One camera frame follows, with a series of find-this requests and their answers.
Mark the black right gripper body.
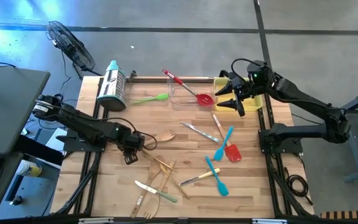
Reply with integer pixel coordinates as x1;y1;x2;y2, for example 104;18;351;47
230;76;254;118

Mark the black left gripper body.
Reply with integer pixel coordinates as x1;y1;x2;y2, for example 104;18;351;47
121;130;145;155

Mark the long wooden spoon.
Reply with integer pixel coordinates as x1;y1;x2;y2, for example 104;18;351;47
129;159;162;219

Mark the red slotted spoon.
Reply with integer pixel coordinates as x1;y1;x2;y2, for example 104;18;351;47
162;68;215;108

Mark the small wooden spork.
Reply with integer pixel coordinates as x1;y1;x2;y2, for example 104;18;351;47
143;129;177;146

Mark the silver table knife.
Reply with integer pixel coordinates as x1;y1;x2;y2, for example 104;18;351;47
180;121;221;144

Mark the red spatula wooden handle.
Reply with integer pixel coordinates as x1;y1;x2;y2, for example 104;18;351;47
210;111;242;163

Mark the knife with green handle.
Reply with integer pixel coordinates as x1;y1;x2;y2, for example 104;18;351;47
134;180;178;203

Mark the blue silicone spoon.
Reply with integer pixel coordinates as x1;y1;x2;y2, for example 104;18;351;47
213;125;234;162

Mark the green silicone spoon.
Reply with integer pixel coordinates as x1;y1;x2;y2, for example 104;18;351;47
131;92;170;106

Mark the knife with cream handle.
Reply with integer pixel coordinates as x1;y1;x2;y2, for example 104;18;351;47
178;167;221;187

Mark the blue silicone spatula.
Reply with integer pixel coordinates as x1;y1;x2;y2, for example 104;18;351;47
204;155;230;197

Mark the yellow plastic bin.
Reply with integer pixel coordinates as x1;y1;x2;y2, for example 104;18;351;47
213;77;264;112

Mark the clear plastic bin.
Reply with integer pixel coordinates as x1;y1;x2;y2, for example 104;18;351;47
124;76;171;106
168;74;219;107

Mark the white paper sheet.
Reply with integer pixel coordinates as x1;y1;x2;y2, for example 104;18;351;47
45;126;68;152

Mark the white and yellow canister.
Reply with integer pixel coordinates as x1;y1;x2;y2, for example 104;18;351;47
15;159;43;178

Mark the grey metal shelf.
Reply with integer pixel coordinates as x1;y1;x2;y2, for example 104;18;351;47
0;152;62;220

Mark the black floor fan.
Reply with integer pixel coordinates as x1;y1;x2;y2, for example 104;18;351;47
45;20;96;73

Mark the black round knob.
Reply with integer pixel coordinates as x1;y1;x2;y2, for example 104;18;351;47
9;194;24;206

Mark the dark grey desk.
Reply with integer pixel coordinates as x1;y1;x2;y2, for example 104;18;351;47
0;67;51;156

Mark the black and tan striped board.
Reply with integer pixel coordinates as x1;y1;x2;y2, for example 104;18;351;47
319;210;358;220

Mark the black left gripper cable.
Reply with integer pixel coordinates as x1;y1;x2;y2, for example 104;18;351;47
135;130;158;151

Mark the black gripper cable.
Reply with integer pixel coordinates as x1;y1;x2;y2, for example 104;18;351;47
135;130;158;151
230;58;262;80

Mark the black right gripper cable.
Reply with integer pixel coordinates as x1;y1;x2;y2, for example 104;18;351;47
230;58;262;80

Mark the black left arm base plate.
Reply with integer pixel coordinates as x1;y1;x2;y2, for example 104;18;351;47
55;126;109;153

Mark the steel box grater teal handle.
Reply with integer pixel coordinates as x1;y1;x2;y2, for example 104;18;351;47
96;60;127;112

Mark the black aluminium table frame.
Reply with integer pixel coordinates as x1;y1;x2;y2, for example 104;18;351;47
53;77;315;218

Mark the white metal bracket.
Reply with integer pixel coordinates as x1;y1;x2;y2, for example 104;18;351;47
252;218;288;224
78;217;115;224

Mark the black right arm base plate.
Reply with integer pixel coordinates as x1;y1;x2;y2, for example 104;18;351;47
257;129;304;155

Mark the coiled black cable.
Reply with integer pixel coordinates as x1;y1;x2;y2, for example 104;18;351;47
283;166;314;206

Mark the black fan power cable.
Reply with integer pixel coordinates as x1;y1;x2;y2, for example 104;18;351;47
57;50;73;94

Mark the blue-grey table frame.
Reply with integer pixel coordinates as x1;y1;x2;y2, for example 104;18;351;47
323;85;358;183

